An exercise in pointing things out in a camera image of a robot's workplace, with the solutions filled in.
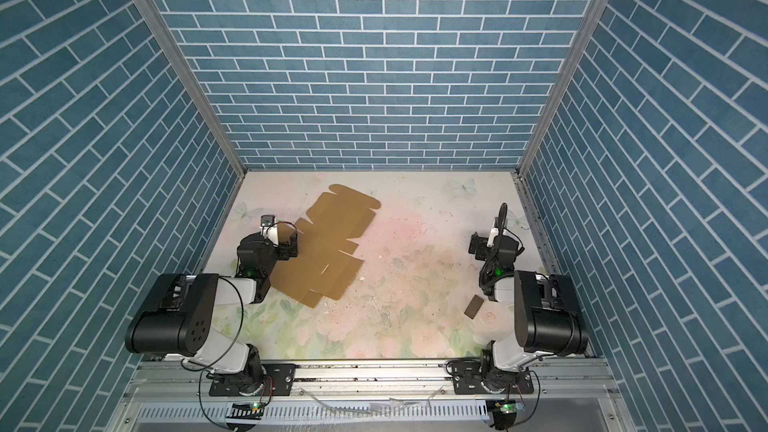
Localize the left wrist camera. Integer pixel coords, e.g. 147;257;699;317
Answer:
260;214;279;245

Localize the aluminium mounting rail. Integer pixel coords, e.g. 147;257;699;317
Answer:
122;357;622;403

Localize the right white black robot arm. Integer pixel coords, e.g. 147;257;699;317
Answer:
468;229;589;393

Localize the right green circuit board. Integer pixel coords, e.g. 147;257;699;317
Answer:
487;401;525;415

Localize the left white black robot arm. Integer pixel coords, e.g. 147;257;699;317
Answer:
125;224;298;396

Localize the brown cardboard box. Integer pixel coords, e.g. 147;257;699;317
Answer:
270;184;381;308

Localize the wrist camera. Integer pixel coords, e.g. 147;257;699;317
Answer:
260;214;279;245
486;216;505;248

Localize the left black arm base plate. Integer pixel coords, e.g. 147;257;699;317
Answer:
208;362;297;398

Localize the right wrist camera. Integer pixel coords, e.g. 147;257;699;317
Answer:
486;216;505;248

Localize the white slotted cable duct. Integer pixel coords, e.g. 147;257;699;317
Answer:
137;400;490;425

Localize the small brown cardboard piece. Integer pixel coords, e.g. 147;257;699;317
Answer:
464;295;485;320

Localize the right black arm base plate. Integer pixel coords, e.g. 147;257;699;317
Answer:
443;358;534;395

